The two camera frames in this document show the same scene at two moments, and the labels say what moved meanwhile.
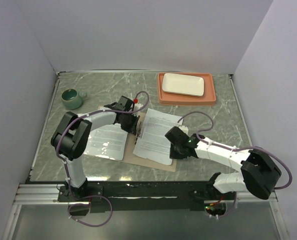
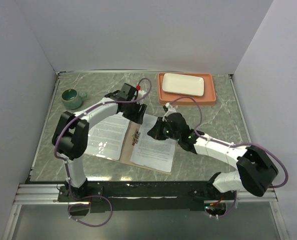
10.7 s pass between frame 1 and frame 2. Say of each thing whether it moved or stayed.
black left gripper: moved
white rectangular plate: stayed
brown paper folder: moved
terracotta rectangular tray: stayed
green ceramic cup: stayed
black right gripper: moved
